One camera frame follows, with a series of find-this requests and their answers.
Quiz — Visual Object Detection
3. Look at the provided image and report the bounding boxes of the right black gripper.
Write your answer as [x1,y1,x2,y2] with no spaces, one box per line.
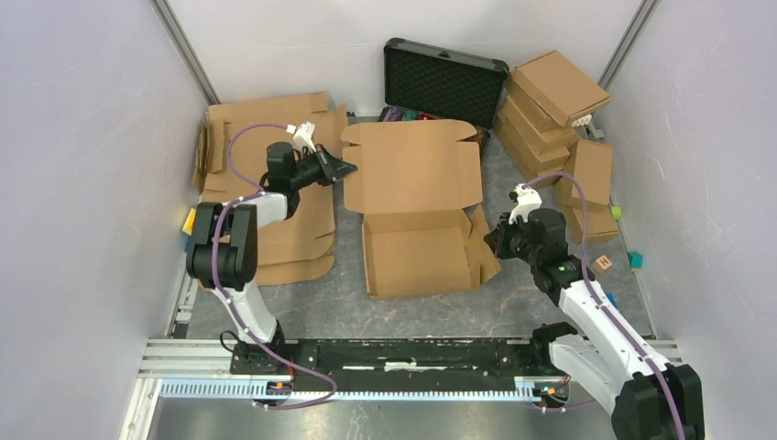
[482,211,541,266]

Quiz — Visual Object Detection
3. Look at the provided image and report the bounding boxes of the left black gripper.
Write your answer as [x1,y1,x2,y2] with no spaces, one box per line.
[290,144,358,190]

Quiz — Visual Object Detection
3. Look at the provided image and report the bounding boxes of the brown cardboard box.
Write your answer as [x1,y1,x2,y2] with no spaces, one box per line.
[341,120,501,301]

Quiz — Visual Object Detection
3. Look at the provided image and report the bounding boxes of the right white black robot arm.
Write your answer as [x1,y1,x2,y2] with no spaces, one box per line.
[484,208,706,439]

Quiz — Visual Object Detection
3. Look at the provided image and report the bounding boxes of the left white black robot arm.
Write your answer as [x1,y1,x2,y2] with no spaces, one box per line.
[186,142,357,374]

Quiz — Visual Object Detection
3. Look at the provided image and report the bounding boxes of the low folded cardboard box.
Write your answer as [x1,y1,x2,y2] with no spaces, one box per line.
[561,205,619,244]

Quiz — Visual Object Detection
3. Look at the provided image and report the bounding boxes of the leaning folded cardboard box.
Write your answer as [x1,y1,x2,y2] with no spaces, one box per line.
[554,139,614,212]

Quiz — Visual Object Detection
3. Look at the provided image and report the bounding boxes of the flat cardboard sheet stack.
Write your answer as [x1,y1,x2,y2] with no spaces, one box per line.
[192,92,348,286]

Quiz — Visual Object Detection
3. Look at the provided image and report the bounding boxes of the wooden letter block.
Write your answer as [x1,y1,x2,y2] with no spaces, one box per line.
[593,255,613,272]

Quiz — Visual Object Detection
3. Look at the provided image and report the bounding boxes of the blue toy blocks stack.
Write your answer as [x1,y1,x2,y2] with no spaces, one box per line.
[606,292,618,308]

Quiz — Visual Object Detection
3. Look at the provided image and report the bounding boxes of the teal toy cube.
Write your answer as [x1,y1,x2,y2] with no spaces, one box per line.
[627,251,643,270]

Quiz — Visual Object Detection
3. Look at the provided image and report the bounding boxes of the stacked folded cardboard boxes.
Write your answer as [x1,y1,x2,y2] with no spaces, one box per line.
[494,78,580,178]

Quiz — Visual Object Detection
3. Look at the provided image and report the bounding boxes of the yellow orange toy block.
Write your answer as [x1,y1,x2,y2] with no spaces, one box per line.
[181,208,196,236]

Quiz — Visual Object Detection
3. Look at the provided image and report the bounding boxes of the white plastic connector piece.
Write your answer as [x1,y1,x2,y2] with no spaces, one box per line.
[571,114,606,143]

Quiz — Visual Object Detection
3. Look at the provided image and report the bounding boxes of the black poker chip case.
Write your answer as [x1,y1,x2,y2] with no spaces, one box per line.
[378,38,509,154]

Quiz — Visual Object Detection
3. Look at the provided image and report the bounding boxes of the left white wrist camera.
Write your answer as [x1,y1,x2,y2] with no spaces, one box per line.
[286,121,316,154]

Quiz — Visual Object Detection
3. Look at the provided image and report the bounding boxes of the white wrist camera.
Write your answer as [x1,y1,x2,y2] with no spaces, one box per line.
[509,183,542,225]
[286,121,316,154]

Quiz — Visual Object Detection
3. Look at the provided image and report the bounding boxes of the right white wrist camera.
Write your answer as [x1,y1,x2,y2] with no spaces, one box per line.
[509,183,542,225]

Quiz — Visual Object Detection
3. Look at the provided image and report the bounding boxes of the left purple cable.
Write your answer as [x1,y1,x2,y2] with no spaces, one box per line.
[209,122,339,412]

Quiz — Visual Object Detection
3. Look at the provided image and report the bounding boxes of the purple cable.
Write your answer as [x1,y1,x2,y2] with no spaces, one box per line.
[209,122,339,412]
[524,170,688,440]

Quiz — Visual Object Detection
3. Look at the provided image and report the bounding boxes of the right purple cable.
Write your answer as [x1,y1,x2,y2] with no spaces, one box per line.
[524,170,688,440]

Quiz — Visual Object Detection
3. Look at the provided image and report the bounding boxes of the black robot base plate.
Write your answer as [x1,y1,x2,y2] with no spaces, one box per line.
[230,337,558,393]

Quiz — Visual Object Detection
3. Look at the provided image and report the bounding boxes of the aluminium frame rail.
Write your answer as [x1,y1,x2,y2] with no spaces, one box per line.
[137,338,684,380]

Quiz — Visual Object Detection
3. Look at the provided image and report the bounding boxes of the white slotted cable duct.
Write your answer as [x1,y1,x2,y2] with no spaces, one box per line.
[159,377,539,402]

